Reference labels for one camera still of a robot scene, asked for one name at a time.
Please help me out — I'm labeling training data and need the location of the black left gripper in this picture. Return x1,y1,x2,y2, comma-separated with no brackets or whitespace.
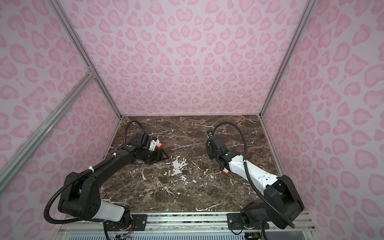
141,147,170,164

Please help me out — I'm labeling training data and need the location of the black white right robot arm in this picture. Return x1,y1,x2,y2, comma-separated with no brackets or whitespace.
206,135,305,230

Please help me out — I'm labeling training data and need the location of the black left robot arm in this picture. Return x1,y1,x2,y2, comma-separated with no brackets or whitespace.
58,134,169,223

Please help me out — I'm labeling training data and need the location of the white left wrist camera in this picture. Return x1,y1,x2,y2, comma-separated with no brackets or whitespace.
149,140,161,151

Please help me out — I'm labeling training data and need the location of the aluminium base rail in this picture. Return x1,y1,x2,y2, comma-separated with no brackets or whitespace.
56,212,319,240

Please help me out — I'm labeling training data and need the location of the right black corrugated cable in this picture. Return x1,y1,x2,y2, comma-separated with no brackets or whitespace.
209,121,296,229

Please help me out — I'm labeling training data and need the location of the black corrugated cable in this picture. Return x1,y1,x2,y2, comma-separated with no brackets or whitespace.
43,120,147,225
209,121,296,229

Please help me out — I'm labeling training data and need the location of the left black corrugated cable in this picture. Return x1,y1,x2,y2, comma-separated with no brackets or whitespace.
43,120,147,225

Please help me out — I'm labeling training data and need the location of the diagonal aluminium frame bar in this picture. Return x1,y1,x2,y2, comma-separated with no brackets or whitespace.
1,71,94,193

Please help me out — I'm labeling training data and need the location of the left corner aluminium post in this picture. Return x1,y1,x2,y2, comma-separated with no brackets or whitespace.
47,0,123,120

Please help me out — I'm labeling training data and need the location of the corner aluminium post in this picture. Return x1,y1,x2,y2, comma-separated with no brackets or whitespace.
259,0,319,119
47,0,123,120

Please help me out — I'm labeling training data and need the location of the right corner aluminium post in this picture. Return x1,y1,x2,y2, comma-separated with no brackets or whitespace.
259,0,319,119

